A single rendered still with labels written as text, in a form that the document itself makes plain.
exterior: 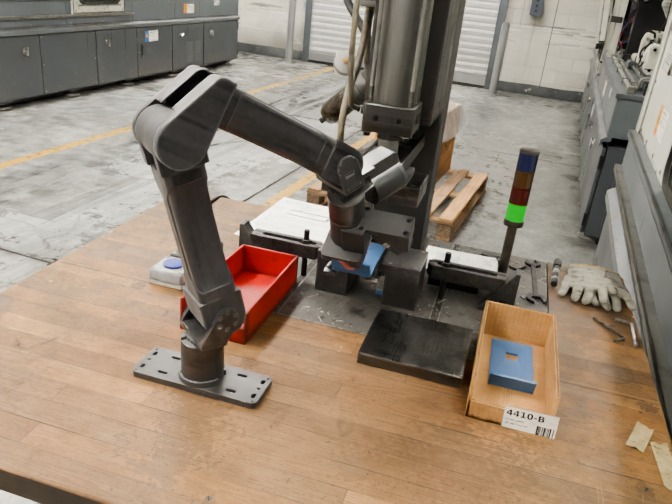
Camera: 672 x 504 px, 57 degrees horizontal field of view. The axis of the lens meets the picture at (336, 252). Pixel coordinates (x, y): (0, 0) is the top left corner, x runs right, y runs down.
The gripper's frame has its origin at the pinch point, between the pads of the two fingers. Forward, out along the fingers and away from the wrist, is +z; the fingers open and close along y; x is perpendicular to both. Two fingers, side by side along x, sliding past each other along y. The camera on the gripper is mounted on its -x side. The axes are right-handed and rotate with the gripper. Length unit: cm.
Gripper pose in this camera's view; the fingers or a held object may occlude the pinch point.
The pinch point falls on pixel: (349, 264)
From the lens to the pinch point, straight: 109.9
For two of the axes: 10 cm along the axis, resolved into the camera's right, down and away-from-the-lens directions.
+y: 2.9, -7.9, 5.4
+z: 0.5, 5.8, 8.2
